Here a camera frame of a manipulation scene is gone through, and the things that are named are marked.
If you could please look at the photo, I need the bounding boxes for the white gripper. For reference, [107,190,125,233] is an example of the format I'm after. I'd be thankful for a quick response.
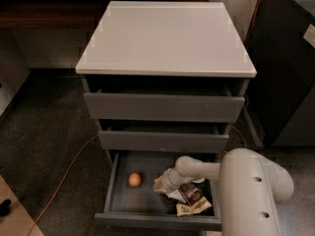
[154,168,185,194]

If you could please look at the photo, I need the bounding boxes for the orange fruit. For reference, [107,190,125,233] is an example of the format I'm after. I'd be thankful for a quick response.
[128,173,142,187]

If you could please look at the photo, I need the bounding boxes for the brown snack packet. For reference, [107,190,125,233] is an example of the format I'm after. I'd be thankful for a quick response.
[167,183,203,207]

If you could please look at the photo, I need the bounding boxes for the grey bottom drawer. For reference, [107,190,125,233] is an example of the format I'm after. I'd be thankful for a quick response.
[95,150,221,231]

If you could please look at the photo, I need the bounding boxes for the black knob object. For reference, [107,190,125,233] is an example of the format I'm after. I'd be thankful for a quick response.
[0,199,11,216]

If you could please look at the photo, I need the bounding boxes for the white bowl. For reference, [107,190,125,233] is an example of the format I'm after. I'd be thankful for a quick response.
[192,178,206,184]

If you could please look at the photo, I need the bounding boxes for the grey drawer cabinet white top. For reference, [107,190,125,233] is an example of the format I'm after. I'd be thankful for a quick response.
[76,1,256,159]

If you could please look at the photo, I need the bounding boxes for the grey middle drawer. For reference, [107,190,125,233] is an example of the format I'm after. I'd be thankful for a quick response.
[98,124,228,152]

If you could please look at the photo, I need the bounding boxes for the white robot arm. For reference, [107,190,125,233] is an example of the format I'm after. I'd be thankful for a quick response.
[154,148,294,236]

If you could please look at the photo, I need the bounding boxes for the beige snack packet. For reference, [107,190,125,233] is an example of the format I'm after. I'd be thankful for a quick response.
[176,197,213,216]

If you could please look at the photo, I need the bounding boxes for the grey drawer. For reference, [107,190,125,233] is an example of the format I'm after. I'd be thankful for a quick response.
[95,150,221,231]
[98,124,228,152]
[84,92,244,123]

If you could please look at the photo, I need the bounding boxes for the light wooden board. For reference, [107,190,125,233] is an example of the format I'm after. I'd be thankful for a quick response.
[0,175,33,236]

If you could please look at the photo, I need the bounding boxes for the grey top drawer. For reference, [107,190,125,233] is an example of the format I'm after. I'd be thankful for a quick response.
[84,92,244,123]

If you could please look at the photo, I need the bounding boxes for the dark wooden shelf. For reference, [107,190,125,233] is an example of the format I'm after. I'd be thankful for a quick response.
[0,0,209,30]

